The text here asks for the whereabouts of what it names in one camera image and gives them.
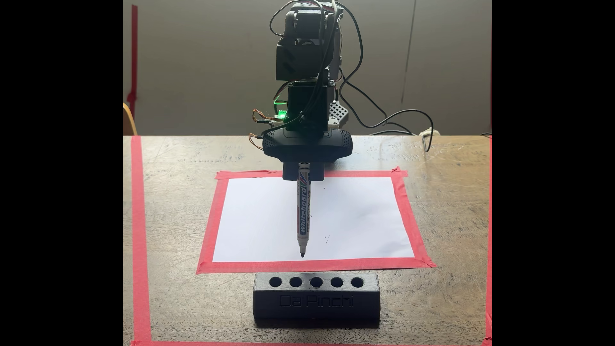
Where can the red tape paper border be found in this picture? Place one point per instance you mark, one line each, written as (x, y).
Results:
(288, 265)

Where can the black oval webcam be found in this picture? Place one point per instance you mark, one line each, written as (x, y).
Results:
(307, 146)

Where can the red vertical wall strip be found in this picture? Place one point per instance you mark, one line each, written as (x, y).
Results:
(135, 48)

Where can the white plug adapter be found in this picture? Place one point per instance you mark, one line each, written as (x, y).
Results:
(430, 131)

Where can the wooden chair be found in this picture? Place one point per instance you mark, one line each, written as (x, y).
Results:
(127, 125)

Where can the black pen holder block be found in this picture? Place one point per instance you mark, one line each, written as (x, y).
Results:
(317, 305)

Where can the white paper sheet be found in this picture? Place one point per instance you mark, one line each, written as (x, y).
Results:
(259, 226)

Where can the whiteboard marker pen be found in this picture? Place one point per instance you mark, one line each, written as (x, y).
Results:
(303, 211)

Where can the long red tape strip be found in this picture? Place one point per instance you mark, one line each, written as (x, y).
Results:
(288, 344)
(489, 240)
(141, 240)

